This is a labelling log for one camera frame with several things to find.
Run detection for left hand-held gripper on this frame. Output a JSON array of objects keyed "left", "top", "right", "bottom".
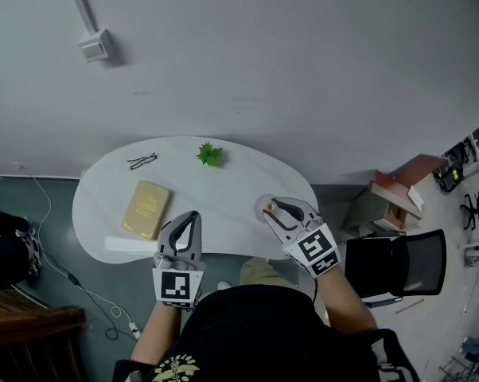
[{"left": 151, "top": 210, "right": 207, "bottom": 310}]

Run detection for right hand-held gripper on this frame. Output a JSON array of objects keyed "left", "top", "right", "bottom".
[{"left": 262, "top": 197, "right": 341, "bottom": 279}]

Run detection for small pink round object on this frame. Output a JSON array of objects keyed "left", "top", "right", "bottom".
[{"left": 254, "top": 193, "right": 282, "bottom": 223}]

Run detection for person's right forearm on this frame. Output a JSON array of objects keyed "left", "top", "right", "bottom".
[{"left": 317, "top": 267, "right": 379, "bottom": 336}]

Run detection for person's left forearm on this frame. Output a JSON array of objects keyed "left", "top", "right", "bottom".
[{"left": 130, "top": 300, "right": 183, "bottom": 366}]

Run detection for white oval table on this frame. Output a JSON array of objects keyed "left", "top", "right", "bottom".
[{"left": 72, "top": 135, "right": 320, "bottom": 264}]

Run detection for golden book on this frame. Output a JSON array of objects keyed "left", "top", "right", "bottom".
[{"left": 122, "top": 179, "right": 173, "bottom": 241}]

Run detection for person's khaki trouser leg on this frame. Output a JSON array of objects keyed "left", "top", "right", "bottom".
[{"left": 239, "top": 257, "right": 298, "bottom": 290}]

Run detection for small green plant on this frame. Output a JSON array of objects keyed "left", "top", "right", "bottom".
[{"left": 196, "top": 142, "right": 224, "bottom": 168}]

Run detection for black rimmed glasses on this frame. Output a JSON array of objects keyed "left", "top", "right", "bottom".
[{"left": 127, "top": 152, "right": 158, "bottom": 171}]

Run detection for open cardboard box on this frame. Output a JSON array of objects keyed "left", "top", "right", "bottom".
[{"left": 340, "top": 153, "right": 450, "bottom": 236}]

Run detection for person's black printed shirt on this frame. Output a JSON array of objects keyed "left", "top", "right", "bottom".
[{"left": 111, "top": 284, "right": 384, "bottom": 382}]

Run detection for white book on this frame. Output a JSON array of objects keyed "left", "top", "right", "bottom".
[{"left": 406, "top": 185, "right": 426, "bottom": 212}]

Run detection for black mesh office chair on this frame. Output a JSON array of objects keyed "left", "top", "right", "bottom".
[{"left": 345, "top": 228, "right": 448, "bottom": 309}]

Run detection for thin pink rod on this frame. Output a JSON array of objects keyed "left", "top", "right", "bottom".
[{"left": 394, "top": 297, "right": 426, "bottom": 315}]

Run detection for blue white patterned sneaker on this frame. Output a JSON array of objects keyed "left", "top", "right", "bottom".
[{"left": 15, "top": 219, "right": 45, "bottom": 280}]

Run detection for black and yellow device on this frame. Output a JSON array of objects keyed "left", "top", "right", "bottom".
[{"left": 434, "top": 161, "right": 465, "bottom": 193}]

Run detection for black bag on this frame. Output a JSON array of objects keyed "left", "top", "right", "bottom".
[{"left": 0, "top": 211, "right": 33, "bottom": 290}]

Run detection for dark wooden bench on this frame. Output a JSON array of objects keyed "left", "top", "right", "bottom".
[{"left": 0, "top": 284, "right": 88, "bottom": 382}]

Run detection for small white device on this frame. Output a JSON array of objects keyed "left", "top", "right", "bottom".
[{"left": 463, "top": 244, "right": 479, "bottom": 268}]

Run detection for metal rack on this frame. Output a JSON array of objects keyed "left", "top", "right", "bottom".
[{"left": 438, "top": 334, "right": 479, "bottom": 382}]

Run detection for black cable with power adapter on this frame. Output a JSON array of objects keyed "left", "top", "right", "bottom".
[{"left": 42, "top": 251, "right": 143, "bottom": 341}]

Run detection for white floor cable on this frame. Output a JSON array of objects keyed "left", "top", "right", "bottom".
[{"left": 12, "top": 162, "right": 53, "bottom": 255}]

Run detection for white wall switch box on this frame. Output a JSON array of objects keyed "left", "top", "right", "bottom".
[{"left": 78, "top": 29, "right": 112, "bottom": 64}]

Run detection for white wall cable conduit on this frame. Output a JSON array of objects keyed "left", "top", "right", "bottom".
[{"left": 66, "top": 0, "right": 99, "bottom": 35}]

